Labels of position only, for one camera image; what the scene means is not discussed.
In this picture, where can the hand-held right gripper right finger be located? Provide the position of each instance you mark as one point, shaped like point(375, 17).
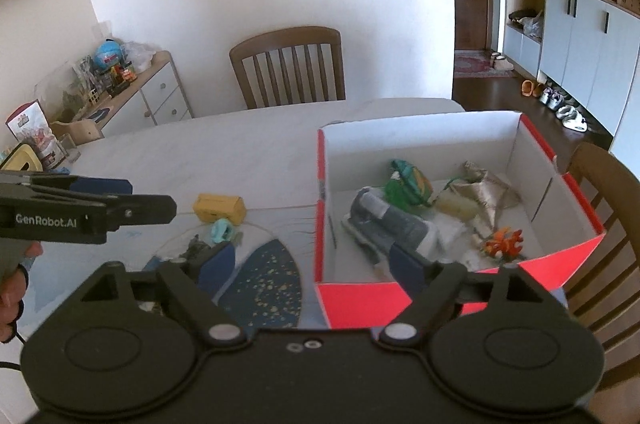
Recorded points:
point(405, 265)

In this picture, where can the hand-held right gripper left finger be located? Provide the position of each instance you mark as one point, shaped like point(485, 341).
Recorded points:
point(220, 264)

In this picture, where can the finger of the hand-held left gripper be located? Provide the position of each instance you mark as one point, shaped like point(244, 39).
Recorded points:
point(135, 209)
point(107, 185)

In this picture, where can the white plastic bag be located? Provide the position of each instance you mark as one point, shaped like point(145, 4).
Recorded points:
point(447, 231)

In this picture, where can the yellow box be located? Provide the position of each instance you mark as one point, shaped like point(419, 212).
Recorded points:
point(220, 208)

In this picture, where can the red cardboard box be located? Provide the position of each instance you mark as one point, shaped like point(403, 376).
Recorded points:
point(350, 299)

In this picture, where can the green patterned pouch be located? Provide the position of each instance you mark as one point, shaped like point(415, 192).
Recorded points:
point(412, 184)

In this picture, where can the orange plastic toy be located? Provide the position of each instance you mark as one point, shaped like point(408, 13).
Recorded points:
point(502, 244)

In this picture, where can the beige cloth pouch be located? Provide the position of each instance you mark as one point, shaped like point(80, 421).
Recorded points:
point(487, 191)

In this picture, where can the person's left hand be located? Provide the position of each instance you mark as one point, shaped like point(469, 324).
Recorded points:
point(10, 299)

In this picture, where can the small wooden chair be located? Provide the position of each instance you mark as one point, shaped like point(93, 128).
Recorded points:
point(77, 129)

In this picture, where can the red and white packet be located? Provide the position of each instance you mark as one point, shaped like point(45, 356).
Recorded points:
point(35, 133)

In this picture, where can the yellow and black object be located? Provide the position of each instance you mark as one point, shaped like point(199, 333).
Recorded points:
point(20, 158)

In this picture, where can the white sideboard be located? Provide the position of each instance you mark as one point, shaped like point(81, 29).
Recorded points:
point(150, 98)

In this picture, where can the clear plastic bag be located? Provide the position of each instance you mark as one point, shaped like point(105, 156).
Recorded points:
point(136, 53)

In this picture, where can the patterned door rug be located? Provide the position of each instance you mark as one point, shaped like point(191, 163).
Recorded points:
point(480, 64)

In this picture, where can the orange shoes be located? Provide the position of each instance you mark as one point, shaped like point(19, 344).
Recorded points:
point(530, 87)

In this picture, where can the white sneakers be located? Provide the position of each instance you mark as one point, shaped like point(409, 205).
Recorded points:
point(572, 117)

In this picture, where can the beige slippers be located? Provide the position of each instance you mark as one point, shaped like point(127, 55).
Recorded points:
point(500, 61)

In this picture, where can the crumpled plastic bag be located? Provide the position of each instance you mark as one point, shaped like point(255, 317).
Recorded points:
point(533, 26)

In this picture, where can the black bag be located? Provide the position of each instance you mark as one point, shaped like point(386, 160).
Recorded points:
point(521, 14)

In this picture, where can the white cupboard unit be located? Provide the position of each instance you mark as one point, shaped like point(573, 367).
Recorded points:
point(580, 18)

